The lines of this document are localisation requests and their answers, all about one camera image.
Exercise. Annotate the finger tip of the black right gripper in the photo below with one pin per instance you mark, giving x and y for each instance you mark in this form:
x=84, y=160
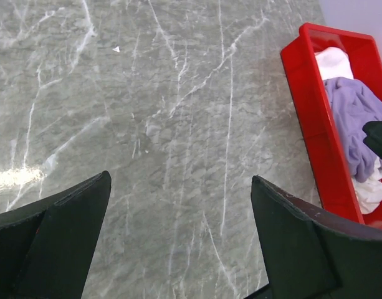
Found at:
x=373, y=139

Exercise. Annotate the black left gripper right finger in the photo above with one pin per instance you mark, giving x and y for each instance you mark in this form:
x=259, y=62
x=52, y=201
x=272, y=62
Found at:
x=309, y=252

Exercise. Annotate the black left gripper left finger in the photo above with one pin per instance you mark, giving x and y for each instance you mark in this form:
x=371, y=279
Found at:
x=47, y=246

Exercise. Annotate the lavender t shirt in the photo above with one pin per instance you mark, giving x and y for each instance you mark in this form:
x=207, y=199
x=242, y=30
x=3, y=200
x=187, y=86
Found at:
x=353, y=105

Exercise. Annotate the red plastic bin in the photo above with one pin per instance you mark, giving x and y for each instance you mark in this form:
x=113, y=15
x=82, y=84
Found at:
x=321, y=138

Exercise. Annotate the white t shirt in bin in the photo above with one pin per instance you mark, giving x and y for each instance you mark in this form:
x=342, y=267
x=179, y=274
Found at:
x=332, y=63

